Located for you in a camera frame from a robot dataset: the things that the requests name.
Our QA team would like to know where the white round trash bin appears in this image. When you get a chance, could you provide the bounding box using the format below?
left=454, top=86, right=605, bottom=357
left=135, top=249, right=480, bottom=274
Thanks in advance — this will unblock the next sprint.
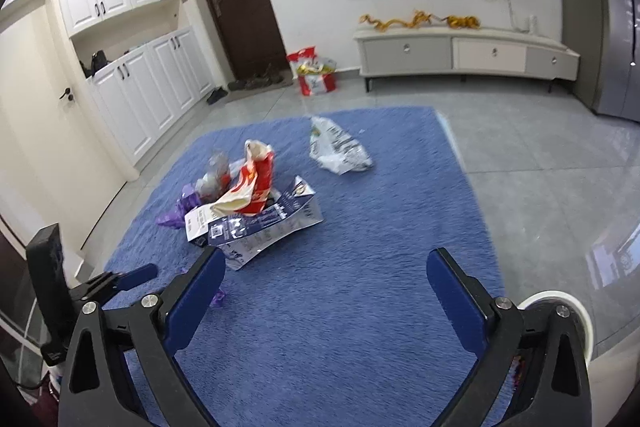
left=520, top=289, right=596, bottom=360

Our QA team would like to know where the blue fluffy rug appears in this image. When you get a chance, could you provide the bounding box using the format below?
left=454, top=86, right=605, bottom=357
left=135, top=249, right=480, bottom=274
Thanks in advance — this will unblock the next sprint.
left=102, top=106, right=506, bottom=427

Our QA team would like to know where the black bag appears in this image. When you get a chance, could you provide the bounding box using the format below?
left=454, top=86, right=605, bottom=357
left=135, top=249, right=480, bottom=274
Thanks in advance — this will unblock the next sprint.
left=80, top=50, right=110, bottom=78

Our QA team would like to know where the white printed plastic bag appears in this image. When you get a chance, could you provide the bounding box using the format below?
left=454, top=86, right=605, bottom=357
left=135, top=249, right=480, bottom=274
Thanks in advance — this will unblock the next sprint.
left=309, top=116, right=375, bottom=175

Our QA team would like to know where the cream interior door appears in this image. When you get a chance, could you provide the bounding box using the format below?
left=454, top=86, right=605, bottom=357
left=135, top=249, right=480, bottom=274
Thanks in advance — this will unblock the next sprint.
left=0, top=4, right=126, bottom=258

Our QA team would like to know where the grey refrigerator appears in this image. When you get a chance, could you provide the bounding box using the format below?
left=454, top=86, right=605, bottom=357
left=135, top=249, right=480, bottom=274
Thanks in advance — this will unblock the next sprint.
left=582, top=0, right=640, bottom=122
left=544, top=0, right=626, bottom=115

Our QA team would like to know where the white wall cable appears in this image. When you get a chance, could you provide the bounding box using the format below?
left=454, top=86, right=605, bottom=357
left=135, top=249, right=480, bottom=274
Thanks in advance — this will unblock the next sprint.
left=475, top=0, right=531, bottom=32

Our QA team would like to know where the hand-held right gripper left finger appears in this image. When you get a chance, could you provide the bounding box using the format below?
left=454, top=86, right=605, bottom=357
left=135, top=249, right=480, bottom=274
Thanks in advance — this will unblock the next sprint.
left=57, top=248, right=228, bottom=427

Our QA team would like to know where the row of brown shoes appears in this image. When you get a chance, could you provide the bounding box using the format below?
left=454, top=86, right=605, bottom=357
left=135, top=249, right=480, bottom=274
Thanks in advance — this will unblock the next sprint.
left=227, top=67, right=293, bottom=90

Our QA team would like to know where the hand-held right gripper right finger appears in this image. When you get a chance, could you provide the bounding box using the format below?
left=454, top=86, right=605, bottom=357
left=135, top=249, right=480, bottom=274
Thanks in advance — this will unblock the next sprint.
left=426, top=248, right=593, bottom=427

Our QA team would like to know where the white lower cabinet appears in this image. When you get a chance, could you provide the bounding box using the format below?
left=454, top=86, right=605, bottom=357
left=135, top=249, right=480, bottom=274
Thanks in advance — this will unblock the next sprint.
left=82, top=26, right=217, bottom=168

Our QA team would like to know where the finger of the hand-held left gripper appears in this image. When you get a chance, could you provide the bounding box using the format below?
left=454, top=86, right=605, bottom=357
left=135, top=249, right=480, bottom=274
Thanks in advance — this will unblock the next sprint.
left=67, top=263, right=158, bottom=308

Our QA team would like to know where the white and grey TV cabinet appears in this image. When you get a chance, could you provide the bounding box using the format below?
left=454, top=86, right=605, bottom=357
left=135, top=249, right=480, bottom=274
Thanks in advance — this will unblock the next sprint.
left=352, top=26, right=581, bottom=94

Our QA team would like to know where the clear plastic bottle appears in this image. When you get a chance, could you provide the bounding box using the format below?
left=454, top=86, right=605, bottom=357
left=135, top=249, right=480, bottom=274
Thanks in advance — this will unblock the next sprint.
left=195, top=150, right=233, bottom=202

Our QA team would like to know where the long golden dragon ornament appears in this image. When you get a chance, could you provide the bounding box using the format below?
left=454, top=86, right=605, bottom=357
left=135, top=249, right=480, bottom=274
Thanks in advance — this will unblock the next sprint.
left=360, top=10, right=442, bottom=32

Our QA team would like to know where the red and white paper bag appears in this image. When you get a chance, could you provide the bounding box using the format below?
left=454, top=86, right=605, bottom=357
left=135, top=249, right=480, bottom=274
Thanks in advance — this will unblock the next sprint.
left=212, top=139, right=276, bottom=215

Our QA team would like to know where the blue and white milk carton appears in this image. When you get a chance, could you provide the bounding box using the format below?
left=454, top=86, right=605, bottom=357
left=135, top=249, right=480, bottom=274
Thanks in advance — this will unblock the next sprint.
left=185, top=177, right=322, bottom=270

